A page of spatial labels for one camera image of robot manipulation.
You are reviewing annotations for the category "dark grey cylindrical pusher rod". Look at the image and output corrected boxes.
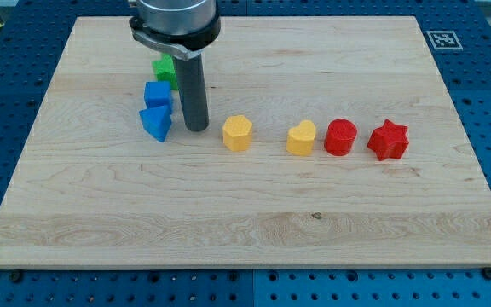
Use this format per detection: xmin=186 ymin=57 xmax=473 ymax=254
xmin=173 ymin=55 xmax=209 ymax=131

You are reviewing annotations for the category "yellow hexagon block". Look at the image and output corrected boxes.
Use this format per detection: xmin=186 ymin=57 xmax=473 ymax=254
xmin=222 ymin=115 xmax=252 ymax=152

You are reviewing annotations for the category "yellow heart block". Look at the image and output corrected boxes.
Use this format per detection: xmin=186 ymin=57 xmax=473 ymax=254
xmin=286 ymin=119 xmax=316 ymax=156

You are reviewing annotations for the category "green block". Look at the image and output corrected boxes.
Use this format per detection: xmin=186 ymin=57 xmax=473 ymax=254
xmin=152 ymin=54 xmax=178 ymax=90

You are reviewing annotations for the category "blue cube block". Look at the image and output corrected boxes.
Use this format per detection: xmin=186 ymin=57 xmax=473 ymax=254
xmin=144 ymin=81 xmax=173 ymax=113

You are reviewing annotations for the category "blue triangle block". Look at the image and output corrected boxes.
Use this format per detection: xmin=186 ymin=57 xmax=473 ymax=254
xmin=139 ymin=106 xmax=172 ymax=142

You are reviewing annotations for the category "wooden board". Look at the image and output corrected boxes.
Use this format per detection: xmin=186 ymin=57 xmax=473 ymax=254
xmin=0 ymin=16 xmax=491 ymax=270

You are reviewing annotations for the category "red cylinder block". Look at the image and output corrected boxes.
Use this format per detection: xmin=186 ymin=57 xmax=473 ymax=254
xmin=324 ymin=119 xmax=357 ymax=156

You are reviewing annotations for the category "red star block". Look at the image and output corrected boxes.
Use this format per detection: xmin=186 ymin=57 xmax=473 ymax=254
xmin=367 ymin=119 xmax=409 ymax=161

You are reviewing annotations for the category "white fiducial marker tag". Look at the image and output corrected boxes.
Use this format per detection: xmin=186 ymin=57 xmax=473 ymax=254
xmin=426 ymin=30 xmax=463 ymax=50

